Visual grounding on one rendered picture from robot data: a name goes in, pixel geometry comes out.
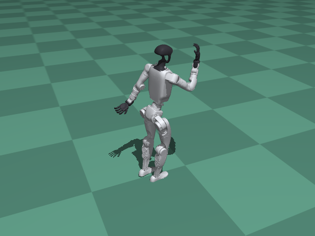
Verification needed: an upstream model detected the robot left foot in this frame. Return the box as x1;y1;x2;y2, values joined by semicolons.
139;167;155;177

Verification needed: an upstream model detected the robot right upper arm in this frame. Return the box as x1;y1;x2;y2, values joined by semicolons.
165;73;192;91

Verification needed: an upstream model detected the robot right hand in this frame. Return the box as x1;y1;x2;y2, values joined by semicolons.
193;43;200;68

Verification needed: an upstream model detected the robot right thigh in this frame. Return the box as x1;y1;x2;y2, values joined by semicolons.
154;115;171;155

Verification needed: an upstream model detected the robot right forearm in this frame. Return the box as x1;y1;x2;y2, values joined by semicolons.
189;63;200;90

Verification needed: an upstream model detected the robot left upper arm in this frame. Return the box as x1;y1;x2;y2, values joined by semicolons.
136;63;153;90

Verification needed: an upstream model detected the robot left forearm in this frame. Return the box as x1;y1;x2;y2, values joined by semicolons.
127;84;140;103

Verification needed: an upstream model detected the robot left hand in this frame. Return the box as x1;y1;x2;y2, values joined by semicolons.
114;100;134;115

